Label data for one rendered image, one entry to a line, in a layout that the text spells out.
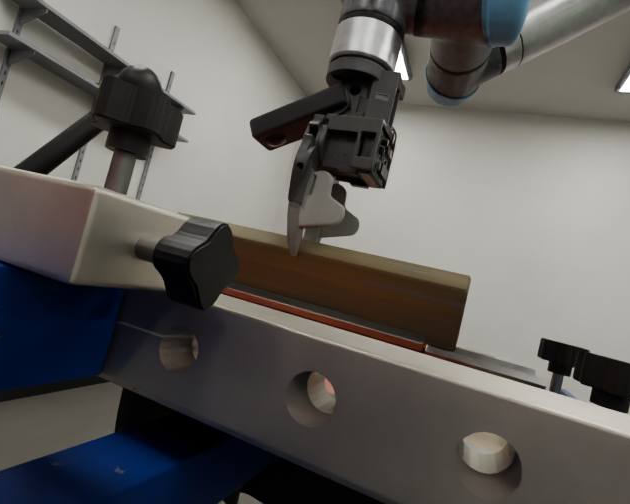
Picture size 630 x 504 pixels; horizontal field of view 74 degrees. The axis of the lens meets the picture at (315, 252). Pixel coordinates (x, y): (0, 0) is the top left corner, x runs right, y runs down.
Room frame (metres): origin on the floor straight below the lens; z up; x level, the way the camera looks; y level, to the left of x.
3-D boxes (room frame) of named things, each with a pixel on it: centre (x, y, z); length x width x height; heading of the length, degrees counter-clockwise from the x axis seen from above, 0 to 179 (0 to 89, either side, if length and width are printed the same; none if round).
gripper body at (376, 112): (0.45, -0.01, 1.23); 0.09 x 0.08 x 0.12; 68
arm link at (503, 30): (0.45, -0.10, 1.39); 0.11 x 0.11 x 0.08; 78
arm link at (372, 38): (0.46, 0.00, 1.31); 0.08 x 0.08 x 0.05
